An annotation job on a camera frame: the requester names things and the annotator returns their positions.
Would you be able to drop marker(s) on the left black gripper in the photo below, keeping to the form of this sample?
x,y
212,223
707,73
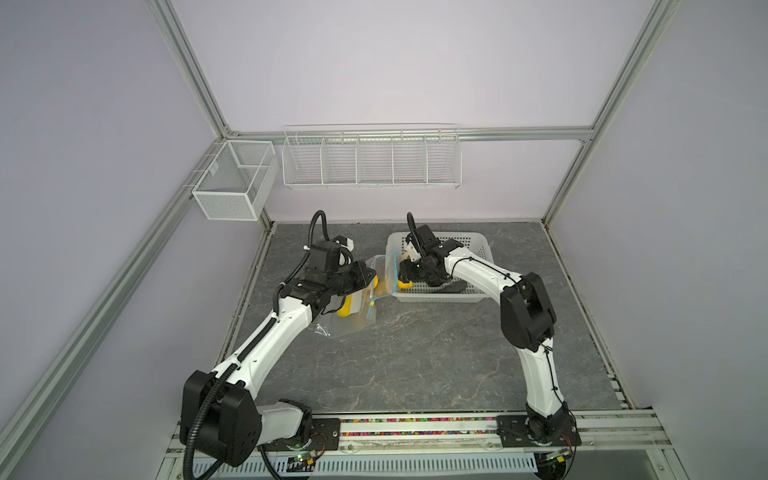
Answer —
x,y
358,268

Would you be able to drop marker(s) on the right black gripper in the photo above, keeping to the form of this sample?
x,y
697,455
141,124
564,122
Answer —
x,y
406,272

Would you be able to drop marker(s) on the clear zip top bag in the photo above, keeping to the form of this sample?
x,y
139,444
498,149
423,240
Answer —
x,y
330,325

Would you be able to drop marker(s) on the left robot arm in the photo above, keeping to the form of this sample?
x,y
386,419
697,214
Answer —
x,y
220,416

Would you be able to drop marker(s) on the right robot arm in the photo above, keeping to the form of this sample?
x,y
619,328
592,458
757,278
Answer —
x,y
527,320

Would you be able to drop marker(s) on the white vent grille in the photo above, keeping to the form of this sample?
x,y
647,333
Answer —
x,y
406,465

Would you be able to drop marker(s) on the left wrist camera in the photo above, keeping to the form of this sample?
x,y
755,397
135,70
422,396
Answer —
x,y
344,242

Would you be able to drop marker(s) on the white wire wall rack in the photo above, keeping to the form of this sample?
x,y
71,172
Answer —
x,y
384,155

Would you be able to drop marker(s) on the white mesh wall box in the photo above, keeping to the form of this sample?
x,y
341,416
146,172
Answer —
x,y
237,181

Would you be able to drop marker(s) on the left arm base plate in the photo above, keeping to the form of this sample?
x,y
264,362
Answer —
x,y
323,434

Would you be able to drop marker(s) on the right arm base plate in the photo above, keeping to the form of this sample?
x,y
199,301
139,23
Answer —
x,y
533,430

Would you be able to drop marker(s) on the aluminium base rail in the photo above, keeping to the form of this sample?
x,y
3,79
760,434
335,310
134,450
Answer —
x,y
469,432

